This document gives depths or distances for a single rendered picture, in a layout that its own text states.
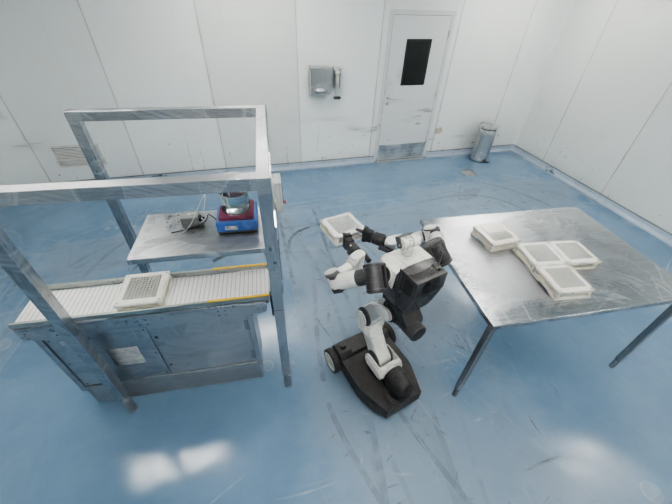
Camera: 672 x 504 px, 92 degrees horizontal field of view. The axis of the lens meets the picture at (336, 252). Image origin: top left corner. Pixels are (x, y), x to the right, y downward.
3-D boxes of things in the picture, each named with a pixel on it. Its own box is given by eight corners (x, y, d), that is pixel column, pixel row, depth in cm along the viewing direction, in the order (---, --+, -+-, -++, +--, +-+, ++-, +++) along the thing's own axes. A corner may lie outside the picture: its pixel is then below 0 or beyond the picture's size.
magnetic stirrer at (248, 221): (258, 209, 182) (256, 195, 176) (258, 232, 166) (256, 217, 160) (221, 212, 179) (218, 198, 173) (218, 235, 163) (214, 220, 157)
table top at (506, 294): (573, 209, 294) (575, 206, 291) (698, 299, 211) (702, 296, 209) (419, 222, 269) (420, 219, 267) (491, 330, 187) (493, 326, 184)
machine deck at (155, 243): (264, 212, 187) (263, 206, 185) (265, 254, 159) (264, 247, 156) (149, 220, 177) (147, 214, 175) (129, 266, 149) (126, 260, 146)
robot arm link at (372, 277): (365, 291, 171) (387, 287, 162) (355, 292, 164) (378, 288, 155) (362, 269, 172) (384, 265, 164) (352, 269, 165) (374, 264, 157)
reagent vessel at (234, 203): (251, 199, 173) (246, 167, 161) (251, 215, 161) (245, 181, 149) (222, 201, 170) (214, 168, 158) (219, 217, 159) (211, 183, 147)
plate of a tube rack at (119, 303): (171, 272, 196) (170, 270, 195) (162, 302, 178) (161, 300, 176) (127, 277, 192) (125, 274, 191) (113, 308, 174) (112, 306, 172)
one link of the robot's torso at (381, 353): (397, 362, 237) (387, 304, 224) (375, 375, 229) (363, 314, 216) (385, 353, 250) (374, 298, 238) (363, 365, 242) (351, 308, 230)
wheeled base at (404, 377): (429, 394, 242) (440, 371, 221) (372, 430, 221) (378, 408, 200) (379, 332, 284) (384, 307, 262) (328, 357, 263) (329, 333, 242)
